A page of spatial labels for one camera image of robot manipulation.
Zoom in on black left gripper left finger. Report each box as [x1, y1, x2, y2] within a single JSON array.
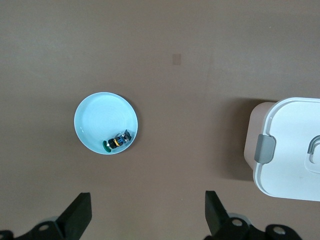
[[0, 192, 92, 240]]

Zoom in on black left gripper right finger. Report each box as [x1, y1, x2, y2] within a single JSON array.
[[204, 190, 303, 240]]

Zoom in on white lidded box grey latches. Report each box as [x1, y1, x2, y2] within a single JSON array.
[[243, 97, 320, 202]]

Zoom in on light blue round plate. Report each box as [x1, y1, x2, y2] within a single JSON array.
[[73, 92, 139, 155]]

